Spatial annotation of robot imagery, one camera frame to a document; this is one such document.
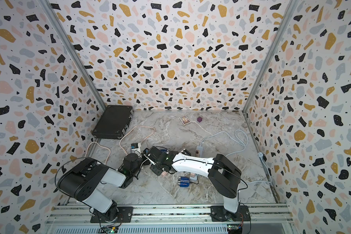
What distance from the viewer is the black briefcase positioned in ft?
3.35

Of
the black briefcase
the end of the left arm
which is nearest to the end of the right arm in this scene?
the end of the left arm

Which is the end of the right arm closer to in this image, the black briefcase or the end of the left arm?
the end of the left arm
